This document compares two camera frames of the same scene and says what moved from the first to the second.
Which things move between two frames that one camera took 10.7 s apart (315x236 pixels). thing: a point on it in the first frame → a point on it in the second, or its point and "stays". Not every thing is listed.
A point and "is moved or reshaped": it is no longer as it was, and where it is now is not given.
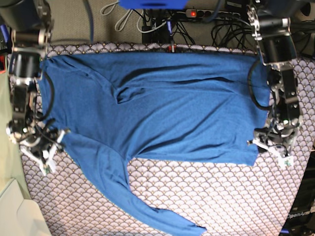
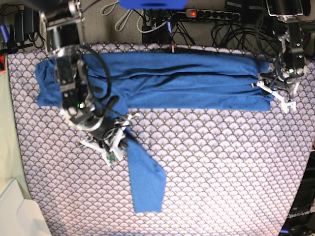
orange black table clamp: [172, 48] stays
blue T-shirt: [110, 107] is moved or reshaped
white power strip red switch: [212, 14] stays
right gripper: [280, 134] → [279, 78]
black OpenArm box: [300, 221] stays
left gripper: [42, 148] → [101, 126]
